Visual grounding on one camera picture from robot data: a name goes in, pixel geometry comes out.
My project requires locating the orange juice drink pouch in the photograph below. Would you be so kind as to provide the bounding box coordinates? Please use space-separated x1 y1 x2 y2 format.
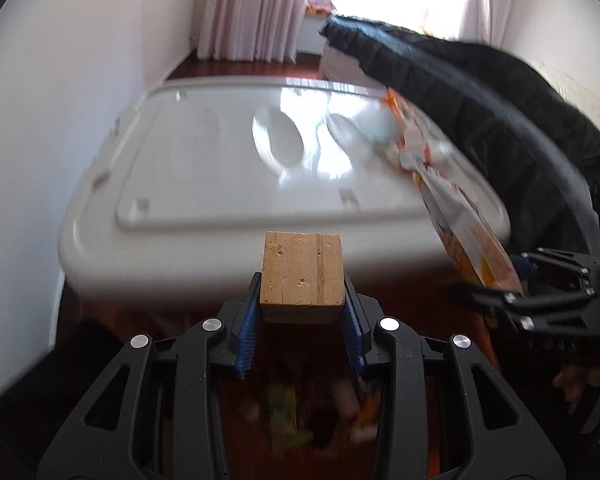
400 151 522 294

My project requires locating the brown wooden block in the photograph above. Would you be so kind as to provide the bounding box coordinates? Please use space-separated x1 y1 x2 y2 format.
260 231 346 325

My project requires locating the orange white snack packet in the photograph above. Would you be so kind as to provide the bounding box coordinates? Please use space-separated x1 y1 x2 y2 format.
382 89 431 158

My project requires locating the small white plastic bottle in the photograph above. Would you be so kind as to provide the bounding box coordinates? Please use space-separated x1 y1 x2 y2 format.
332 379 361 418

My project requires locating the green snack wrapper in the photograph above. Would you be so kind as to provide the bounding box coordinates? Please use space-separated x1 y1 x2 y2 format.
268 385 313 452

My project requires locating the white plastic storage box lid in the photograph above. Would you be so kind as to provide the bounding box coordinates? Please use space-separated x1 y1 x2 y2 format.
58 77 510 299

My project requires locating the light blue plastic cup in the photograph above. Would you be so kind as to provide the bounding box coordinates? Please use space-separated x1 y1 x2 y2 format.
355 107 396 144

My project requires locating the folded pink quilt stack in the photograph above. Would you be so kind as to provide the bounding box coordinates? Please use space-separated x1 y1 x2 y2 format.
306 0 336 16

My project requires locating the pink white curtain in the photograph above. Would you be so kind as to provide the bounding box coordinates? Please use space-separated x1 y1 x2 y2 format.
197 0 308 63

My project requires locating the white bed frame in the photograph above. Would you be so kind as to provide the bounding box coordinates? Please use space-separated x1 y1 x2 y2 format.
318 44 385 89

